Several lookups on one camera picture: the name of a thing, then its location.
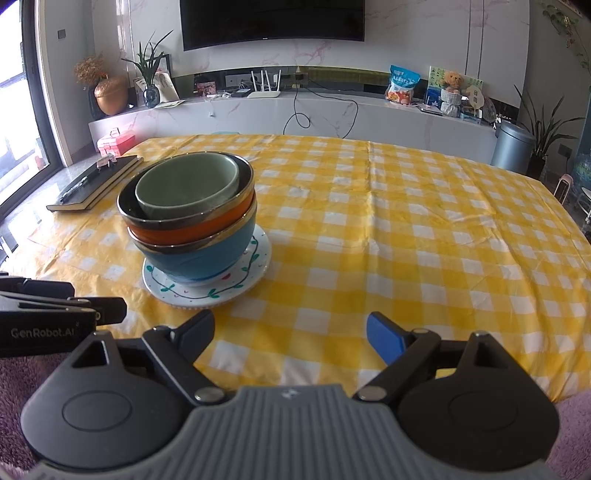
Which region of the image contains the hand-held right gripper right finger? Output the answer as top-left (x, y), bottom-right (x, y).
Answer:
top-left (352, 311), bottom-right (513, 402)

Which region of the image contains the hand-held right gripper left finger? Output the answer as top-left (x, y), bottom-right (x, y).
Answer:
top-left (69, 310), bottom-right (236, 407)

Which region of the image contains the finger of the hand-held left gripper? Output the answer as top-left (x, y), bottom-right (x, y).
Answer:
top-left (0, 275), bottom-right (75, 304)
top-left (17, 296), bottom-right (128, 325)

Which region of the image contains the white fruit-print plate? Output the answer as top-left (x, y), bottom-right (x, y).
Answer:
top-left (142, 224), bottom-right (273, 309)

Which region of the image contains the blue steel bowl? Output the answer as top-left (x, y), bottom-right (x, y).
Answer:
top-left (128, 208), bottom-right (258, 283)

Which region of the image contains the orange steel bowl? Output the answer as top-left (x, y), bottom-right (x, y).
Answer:
top-left (117, 151), bottom-right (256, 252)

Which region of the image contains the green ceramic bowl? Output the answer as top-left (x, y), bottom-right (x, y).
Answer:
top-left (135, 154), bottom-right (241, 220)

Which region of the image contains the purple fuzzy cloth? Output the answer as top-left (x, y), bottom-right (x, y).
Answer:
top-left (0, 355), bottom-right (591, 480)

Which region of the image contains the yellow checkered tablecloth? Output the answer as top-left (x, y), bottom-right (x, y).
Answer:
top-left (0, 134), bottom-right (591, 403)

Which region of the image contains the black pen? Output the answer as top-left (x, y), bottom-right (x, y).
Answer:
top-left (59, 174), bottom-right (90, 204)

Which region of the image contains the black notebook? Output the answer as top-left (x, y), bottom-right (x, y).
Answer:
top-left (46, 154), bottom-right (144, 213)

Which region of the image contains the pink storage box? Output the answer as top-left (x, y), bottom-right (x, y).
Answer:
top-left (97, 128), bottom-right (138, 158)

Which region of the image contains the glass sliding door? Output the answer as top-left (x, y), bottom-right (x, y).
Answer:
top-left (0, 0), bottom-right (66, 205)

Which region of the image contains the gold vase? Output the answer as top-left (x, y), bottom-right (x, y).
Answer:
top-left (94, 76), bottom-right (129, 116)

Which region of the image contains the dried flower bunch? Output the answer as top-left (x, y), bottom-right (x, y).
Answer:
top-left (74, 55), bottom-right (109, 86)

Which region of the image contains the white marble tv cabinet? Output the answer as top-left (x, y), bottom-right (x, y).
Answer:
top-left (88, 90), bottom-right (502, 163)

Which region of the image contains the grey trash bin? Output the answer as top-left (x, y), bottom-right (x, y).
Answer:
top-left (490, 121), bottom-right (536, 174)

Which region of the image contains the white framed card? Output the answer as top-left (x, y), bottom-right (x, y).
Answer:
top-left (154, 71), bottom-right (181, 102)

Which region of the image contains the small pink heater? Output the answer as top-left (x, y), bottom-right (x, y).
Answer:
top-left (554, 174), bottom-right (573, 204)

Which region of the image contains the white round rack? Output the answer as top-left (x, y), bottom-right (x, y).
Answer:
top-left (575, 187), bottom-right (591, 228)

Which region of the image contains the white router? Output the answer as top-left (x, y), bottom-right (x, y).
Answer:
top-left (247, 69), bottom-right (282, 99)

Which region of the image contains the green leafy plant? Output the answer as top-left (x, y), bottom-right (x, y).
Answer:
top-left (121, 30), bottom-right (174, 89)

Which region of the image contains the green painted picture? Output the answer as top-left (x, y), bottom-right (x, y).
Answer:
top-left (425, 66), bottom-right (483, 110)

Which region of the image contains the blue snack bag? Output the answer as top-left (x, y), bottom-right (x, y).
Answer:
top-left (385, 65), bottom-right (421, 105)

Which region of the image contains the round paper fan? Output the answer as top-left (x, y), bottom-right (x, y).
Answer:
top-left (464, 85), bottom-right (485, 116)

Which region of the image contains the tall potted plant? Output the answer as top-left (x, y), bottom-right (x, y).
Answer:
top-left (512, 83), bottom-right (587, 179)

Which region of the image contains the black television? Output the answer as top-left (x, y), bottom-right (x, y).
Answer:
top-left (179, 0), bottom-right (366, 51)

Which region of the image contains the hanging vine plant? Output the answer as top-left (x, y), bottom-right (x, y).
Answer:
top-left (538, 0), bottom-right (591, 85)

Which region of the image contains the black cable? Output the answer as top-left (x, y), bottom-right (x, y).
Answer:
top-left (283, 85), bottom-right (359, 138)

